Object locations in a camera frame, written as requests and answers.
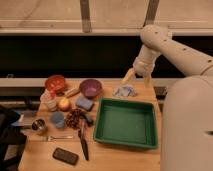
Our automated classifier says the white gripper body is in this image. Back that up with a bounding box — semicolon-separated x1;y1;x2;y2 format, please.
133;45;161;77

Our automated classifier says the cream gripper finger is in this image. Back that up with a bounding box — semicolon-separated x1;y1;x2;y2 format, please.
122;68;135;84
144;75;152;88

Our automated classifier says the black eraser block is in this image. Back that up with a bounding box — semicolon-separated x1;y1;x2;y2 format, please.
52;148;79;165

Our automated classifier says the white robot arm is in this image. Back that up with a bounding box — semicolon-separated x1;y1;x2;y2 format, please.
123;25;213;171

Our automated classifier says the green plastic tray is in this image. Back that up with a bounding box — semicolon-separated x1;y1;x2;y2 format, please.
93;98;158;149

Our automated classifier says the crumpled white blue cloth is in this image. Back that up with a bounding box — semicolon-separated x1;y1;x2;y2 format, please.
113;85;137;97

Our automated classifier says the purple bowl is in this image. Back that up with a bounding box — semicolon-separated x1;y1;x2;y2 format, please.
79;79;102;98

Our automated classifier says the blue sponge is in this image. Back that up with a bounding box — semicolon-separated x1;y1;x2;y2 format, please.
76;96;94;111

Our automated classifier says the corn cob toy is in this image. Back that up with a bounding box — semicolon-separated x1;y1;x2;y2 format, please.
65;88;80;97

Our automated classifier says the yellow red apple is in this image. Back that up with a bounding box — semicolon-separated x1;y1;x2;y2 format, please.
58;97;71;111

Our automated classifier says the brown grape bunch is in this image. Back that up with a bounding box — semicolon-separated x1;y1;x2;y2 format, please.
65;108;94;129

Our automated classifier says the red bowl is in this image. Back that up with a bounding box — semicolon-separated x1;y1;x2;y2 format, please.
45;75;66;93

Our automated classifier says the blue plastic cup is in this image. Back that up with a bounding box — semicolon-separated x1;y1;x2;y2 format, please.
50;111;64;129

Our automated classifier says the clear plastic bottle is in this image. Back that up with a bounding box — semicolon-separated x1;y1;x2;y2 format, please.
40;90;57;111

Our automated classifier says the silver fork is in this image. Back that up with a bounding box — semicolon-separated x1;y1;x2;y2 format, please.
42;135;74;141

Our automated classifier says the small metal cup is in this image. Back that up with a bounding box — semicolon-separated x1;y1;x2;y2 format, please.
32;119;47;135

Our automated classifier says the black chair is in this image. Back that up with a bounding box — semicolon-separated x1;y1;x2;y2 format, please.
0;105;27;171

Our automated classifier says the black handled knife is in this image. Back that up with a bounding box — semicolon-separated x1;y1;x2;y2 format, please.
78;120;89;161

